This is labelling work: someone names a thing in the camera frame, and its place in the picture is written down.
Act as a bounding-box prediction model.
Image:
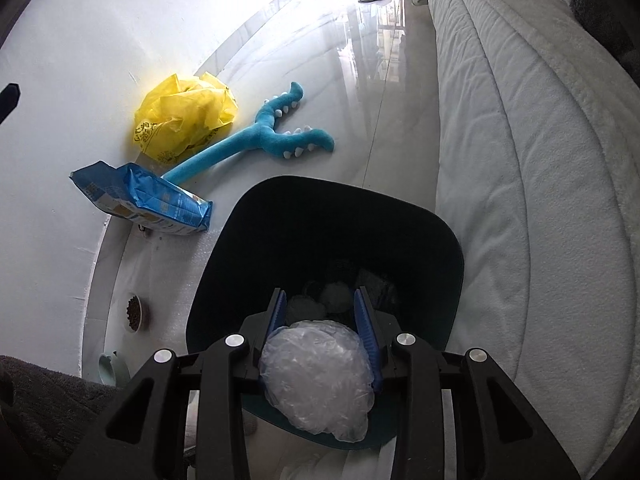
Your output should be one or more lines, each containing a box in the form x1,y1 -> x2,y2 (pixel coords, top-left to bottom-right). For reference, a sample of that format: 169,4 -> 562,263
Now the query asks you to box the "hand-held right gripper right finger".
352,287 -> 581,480

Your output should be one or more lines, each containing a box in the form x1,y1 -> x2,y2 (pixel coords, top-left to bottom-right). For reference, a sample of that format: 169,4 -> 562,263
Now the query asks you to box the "blue plush toy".
162,81 -> 335,188

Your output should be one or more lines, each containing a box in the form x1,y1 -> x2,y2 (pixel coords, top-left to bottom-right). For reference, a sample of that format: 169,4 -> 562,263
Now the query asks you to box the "blue foil packet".
69,160 -> 213,236

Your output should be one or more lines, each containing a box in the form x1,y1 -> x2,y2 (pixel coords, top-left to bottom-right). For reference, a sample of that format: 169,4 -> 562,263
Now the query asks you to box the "small cream paper ball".
289,294 -> 323,320

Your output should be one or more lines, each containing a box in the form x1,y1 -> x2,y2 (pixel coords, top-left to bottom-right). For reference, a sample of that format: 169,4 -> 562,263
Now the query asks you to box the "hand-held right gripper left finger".
60,287 -> 288,480

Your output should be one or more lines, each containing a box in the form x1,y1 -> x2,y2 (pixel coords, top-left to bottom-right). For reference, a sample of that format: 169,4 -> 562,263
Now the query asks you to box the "pale green bowl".
97,351 -> 132,386

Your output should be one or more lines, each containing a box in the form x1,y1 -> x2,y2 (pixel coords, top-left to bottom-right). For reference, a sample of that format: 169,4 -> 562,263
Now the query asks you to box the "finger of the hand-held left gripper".
0,82 -> 22,122

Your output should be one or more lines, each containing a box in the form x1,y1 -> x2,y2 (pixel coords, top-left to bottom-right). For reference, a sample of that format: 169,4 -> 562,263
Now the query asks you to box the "clear plastic wrap ball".
258,317 -> 377,443

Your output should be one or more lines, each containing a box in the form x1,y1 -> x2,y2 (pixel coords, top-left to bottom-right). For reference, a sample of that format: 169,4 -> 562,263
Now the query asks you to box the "person's dark fleece clothing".
0,355 -> 118,480

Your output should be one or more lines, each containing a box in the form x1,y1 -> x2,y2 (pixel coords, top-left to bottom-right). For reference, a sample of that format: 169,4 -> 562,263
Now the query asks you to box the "pet food bowl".
121,292 -> 151,333

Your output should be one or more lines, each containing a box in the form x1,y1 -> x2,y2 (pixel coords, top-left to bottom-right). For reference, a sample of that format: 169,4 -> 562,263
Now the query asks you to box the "white fluffy ball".
320,281 -> 355,313

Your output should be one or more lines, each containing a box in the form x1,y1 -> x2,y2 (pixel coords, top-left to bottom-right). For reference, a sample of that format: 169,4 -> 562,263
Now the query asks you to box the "dark teal trash bin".
185,175 -> 466,451

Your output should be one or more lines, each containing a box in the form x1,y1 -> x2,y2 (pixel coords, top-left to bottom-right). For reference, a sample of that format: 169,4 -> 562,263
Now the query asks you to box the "yellow plastic bag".
132,72 -> 238,165

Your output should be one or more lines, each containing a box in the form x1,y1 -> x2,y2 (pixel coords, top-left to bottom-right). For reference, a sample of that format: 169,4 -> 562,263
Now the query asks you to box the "dark grey fleece blanket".
545,0 -> 640,81

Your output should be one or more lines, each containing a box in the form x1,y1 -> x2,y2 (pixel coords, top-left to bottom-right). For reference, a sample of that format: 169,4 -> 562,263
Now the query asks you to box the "bed with pale fleece cover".
402,0 -> 640,480

